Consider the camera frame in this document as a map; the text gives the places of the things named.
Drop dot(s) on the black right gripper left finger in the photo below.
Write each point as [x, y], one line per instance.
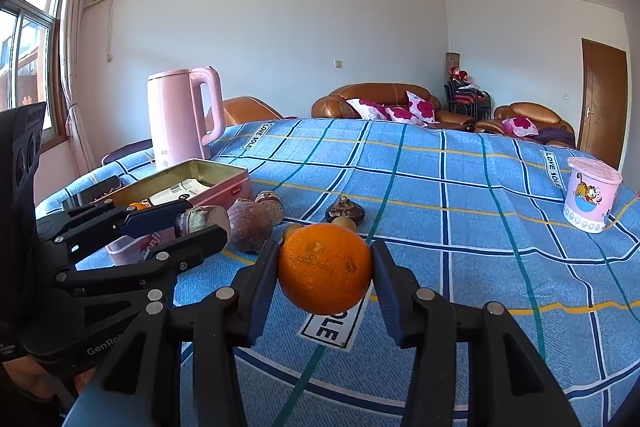
[138, 384]

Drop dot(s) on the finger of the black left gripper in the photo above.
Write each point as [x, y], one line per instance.
[85, 230]
[162, 265]

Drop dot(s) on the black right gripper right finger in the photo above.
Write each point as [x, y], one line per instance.
[509, 383]

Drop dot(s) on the purple round root vegetable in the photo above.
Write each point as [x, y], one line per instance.
[250, 226]

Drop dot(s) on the large orange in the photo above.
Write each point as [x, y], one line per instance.
[324, 269]

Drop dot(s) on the dark dried mangosteen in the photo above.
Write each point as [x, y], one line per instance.
[345, 207]

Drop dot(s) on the small yellow longan fruit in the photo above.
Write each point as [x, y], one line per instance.
[345, 222]

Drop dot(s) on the person's left hand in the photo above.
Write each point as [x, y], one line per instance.
[26, 384]

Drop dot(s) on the small tangerine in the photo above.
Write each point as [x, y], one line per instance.
[139, 205]

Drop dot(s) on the printed paper sheet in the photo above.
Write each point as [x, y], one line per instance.
[185, 189]

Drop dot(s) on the purple cushioned stool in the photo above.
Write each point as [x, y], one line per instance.
[126, 150]

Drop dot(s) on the pink tin box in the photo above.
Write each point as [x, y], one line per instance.
[227, 184]

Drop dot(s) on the brown passion fruit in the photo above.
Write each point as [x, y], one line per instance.
[272, 202]

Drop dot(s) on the pink electric kettle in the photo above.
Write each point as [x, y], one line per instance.
[186, 114]

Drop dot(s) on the brown leather armchair left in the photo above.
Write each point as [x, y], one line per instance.
[243, 109]

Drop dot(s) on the brown leather armchair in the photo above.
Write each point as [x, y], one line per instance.
[243, 109]
[529, 122]

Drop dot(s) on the pink cartoon cup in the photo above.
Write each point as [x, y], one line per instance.
[590, 195]

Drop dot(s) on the brown leather sofa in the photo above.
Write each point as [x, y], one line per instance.
[334, 105]

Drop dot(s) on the brown leather armchair right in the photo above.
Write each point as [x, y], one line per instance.
[529, 122]

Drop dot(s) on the pink flowered pillow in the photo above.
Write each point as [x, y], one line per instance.
[422, 109]

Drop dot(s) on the white curtain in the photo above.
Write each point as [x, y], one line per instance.
[80, 150]

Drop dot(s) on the brown wooden door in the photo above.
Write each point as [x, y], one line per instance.
[604, 102]

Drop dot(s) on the stacked dark chairs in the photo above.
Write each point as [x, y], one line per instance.
[464, 97]

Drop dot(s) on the window with wooden frame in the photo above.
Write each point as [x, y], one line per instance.
[30, 67]

